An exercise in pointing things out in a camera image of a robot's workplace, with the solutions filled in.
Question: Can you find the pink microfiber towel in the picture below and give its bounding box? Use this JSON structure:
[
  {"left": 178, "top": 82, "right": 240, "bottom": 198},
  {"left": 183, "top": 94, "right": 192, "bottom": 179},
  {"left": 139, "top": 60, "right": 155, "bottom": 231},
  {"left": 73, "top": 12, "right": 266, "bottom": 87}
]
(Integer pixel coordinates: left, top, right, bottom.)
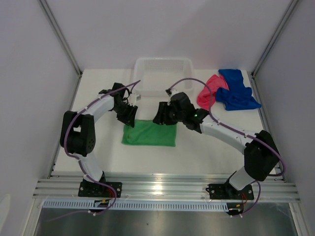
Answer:
[{"left": 196, "top": 75, "right": 229, "bottom": 110}]

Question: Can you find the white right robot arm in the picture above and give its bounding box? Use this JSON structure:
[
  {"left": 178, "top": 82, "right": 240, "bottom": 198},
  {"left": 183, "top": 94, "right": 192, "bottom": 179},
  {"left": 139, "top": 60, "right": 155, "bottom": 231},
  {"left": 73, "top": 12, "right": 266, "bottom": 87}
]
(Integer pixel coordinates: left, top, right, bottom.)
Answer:
[{"left": 153, "top": 89, "right": 281, "bottom": 199}]

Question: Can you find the green microfiber towel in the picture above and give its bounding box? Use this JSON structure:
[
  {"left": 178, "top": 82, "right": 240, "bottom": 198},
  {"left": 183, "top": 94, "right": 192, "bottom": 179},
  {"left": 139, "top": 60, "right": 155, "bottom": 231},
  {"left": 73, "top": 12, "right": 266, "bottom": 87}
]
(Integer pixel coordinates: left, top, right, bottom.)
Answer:
[{"left": 122, "top": 119, "right": 177, "bottom": 147}]

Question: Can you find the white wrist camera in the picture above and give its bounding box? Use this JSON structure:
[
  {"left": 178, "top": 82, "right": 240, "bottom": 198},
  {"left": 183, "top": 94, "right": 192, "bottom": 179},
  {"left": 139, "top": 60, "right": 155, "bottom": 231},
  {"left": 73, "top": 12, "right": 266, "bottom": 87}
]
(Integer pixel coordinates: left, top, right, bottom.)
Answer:
[
  {"left": 165, "top": 88, "right": 179, "bottom": 97},
  {"left": 128, "top": 93, "right": 141, "bottom": 104}
]

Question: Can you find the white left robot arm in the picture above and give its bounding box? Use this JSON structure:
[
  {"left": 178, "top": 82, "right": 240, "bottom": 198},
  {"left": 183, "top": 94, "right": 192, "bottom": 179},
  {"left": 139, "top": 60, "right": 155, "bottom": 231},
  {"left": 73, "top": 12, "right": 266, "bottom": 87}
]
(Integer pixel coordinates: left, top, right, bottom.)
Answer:
[{"left": 60, "top": 82, "right": 139, "bottom": 197}]

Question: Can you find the blue microfiber towel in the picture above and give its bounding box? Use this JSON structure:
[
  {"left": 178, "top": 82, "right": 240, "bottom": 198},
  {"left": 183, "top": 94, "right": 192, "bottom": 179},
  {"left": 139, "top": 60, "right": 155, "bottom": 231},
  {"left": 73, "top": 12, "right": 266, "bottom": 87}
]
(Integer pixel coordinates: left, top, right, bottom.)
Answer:
[{"left": 216, "top": 69, "right": 262, "bottom": 111}]

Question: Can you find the aluminium front rail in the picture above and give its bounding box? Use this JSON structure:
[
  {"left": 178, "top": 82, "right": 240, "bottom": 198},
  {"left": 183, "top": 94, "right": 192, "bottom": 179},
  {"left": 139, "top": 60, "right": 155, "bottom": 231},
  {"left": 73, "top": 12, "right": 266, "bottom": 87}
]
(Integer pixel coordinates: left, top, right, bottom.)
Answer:
[{"left": 33, "top": 172, "right": 301, "bottom": 203}]

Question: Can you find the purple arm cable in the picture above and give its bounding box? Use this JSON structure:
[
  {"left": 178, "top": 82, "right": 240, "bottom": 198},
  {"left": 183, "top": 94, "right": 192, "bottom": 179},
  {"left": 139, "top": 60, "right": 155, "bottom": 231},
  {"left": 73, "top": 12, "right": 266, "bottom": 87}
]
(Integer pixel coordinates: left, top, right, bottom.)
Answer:
[
  {"left": 165, "top": 78, "right": 287, "bottom": 219},
  {"left": 44, "top": 79, "right": 141, "bottom": 222}
]

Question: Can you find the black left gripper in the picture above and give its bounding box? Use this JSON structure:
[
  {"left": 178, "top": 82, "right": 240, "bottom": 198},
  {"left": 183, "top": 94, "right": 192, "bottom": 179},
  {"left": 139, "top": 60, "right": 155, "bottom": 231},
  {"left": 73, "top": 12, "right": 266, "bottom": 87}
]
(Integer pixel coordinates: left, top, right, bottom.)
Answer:
[{"left": 112, "top": 102, "right": 137, "bottom": 127}]

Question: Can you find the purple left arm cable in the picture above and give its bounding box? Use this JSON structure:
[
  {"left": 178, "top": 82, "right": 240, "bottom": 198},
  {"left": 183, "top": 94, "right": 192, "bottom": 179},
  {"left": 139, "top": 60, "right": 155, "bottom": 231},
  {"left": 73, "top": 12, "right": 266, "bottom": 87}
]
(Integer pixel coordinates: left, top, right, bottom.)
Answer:
[{"left": 44, "top": 79, "right": 141, "bottom": 222}]

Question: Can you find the white slotted cable duct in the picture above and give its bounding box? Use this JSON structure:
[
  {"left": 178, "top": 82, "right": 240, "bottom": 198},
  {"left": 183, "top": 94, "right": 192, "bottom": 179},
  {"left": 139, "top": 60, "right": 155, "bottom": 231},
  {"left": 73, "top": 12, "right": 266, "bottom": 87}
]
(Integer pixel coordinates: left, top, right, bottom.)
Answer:
[{"left": 42, "top": 199, "right": 228, "bottom": 212}]

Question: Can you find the white plastic basket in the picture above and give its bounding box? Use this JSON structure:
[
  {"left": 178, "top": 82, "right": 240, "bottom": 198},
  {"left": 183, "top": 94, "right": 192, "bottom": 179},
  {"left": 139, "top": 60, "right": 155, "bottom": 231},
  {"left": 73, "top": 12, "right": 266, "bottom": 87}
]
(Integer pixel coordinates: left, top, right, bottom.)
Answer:
[{"left": 132, "top": 57, "right": 194, "bottom": 97}]

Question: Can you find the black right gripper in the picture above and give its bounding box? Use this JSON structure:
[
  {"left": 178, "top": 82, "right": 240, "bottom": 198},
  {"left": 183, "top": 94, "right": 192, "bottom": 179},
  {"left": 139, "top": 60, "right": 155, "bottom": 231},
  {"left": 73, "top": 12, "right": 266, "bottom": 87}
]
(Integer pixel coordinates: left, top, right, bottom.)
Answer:
[{"left": 152, "top": 103, "right": 185, "bottom": 126}]

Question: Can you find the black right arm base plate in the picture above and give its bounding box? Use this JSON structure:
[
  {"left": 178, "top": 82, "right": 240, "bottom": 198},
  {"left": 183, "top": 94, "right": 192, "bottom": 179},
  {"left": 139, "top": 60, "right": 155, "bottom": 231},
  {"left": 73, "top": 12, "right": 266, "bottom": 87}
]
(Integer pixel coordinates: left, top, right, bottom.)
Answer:
[{"left": 205, "top": 182, "right": 254, "bottom": 200}]

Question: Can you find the aluminium frame post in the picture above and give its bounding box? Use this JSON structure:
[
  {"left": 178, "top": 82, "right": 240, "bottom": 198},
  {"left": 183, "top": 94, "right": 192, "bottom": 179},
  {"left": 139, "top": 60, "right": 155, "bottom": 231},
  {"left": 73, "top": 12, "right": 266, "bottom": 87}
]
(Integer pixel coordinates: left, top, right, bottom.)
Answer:
[
  {"left": 37, "top": 0, "right": 83, "bottom": 78},
  {"left": 251, "top": 0, "right": 302, "bottom": 79}
]

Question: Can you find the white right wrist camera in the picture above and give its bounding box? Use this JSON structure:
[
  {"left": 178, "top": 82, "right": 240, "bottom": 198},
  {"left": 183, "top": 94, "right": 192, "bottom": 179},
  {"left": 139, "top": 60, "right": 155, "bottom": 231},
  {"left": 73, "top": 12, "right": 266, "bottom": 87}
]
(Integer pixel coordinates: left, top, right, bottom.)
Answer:
[{"left": 165, "top": 88, "right": 179, "bottom": 97}]

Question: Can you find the aluminium frame post right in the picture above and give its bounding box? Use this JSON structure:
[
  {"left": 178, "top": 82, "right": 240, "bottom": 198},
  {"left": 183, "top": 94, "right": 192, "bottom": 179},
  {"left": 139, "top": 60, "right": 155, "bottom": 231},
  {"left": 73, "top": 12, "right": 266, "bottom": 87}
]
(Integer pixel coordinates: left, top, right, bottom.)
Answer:
[{"left": 251, "top": 0, "right": 302, "bottom": 79}]

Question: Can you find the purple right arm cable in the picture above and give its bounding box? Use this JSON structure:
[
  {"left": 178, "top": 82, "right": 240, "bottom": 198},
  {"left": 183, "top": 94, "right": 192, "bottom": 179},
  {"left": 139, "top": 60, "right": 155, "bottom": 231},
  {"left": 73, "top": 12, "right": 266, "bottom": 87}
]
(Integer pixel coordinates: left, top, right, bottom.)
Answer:
[{"left": 165, "top": 78, "right": 287, "bottom": 219}]

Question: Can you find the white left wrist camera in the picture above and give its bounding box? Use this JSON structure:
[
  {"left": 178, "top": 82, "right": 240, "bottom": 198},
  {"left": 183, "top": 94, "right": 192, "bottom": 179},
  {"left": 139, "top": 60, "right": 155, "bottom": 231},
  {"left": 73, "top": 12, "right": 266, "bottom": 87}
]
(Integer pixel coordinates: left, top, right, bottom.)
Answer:
[{"left": 128, "top": 93, "right": 141, "bottom": 104}]

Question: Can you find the aluminium frame post left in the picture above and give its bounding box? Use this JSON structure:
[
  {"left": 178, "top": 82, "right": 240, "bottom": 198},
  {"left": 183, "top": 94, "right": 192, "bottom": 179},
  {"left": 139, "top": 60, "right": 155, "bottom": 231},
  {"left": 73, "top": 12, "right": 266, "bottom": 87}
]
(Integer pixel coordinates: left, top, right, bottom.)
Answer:
[{"left": 37, "top": 0, "right": 83, "bottom": 78}]

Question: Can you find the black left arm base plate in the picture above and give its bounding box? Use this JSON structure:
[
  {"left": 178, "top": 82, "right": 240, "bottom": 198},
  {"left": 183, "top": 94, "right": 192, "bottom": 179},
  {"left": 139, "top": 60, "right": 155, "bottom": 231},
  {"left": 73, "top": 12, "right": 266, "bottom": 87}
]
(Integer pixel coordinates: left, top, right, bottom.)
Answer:
[{"left": 78, "top": 179, "right": 123, "bottom": 198}]

